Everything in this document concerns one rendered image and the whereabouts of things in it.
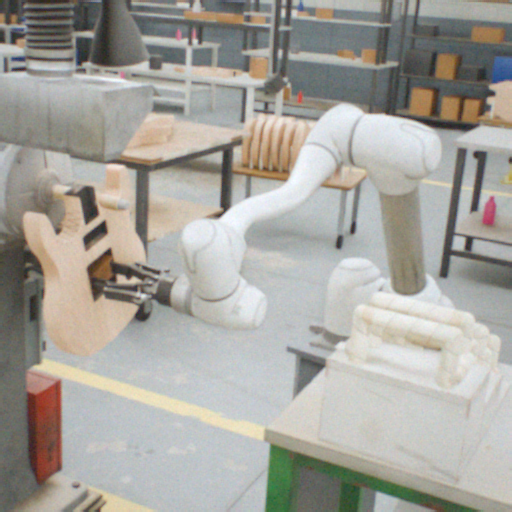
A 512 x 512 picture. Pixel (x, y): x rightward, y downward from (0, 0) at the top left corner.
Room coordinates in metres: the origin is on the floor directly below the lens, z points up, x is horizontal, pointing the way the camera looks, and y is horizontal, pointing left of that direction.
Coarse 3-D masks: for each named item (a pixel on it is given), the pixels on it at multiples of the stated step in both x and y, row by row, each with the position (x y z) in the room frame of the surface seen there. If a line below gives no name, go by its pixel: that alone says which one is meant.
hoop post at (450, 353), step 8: (448, 344) 1.30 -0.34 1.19; (456, 344) 1.29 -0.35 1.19; (448, 352) 1.29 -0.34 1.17; (456, 352) 1.29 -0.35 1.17; (440, 360) 1.31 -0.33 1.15; (448, 360) 1.29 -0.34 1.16; (456, 360) 1.29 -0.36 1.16; (440, 368) 1.30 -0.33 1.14; (448, 368) 1.29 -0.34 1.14; (456, 368) 1.30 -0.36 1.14; (440, 376) 1.30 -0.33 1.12; (448, 376) 1.29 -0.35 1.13; (440, 384) 1.30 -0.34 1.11; (448, 384) 1.29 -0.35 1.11
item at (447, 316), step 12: (372, 300) 1.45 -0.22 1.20; (384, 300) 1.44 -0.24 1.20; (396, 300) 1.43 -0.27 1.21; (408, 300) 1.43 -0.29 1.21; (408, 312) 1.41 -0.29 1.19; (420, 312) 1.40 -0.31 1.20; (432, 312) 1.40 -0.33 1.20; (444, 312) 1.39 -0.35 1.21; (456, 312) 1.38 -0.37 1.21; (468, 312) 1.39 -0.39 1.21; (444, 324) 1.39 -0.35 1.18; (456, 324) 1.37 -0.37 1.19; (468, 324) 1.37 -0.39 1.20
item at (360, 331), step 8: (360, 320) 1.37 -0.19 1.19; (352, 328) 1.38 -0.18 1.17; (360, 328) 1.37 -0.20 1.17; (368, 328) 1.38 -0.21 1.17; (352, 336) 1.38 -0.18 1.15; (360, 336) 1.37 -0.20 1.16; (352, 344) 1.38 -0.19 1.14; (360, 344) 1.37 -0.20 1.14; (352, 352) 1.37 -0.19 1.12; (360, 352) 1.37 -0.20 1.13; (352, 360) 1.37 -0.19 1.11; (360, 360) 1.37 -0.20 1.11
